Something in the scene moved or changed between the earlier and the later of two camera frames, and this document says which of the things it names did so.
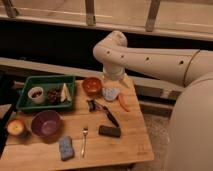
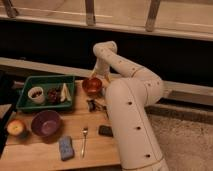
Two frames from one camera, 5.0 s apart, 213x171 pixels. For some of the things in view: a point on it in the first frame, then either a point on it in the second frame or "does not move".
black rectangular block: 110,131 does not move
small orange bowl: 91,86 does not move
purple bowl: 46,123 does not move
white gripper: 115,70 -> 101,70
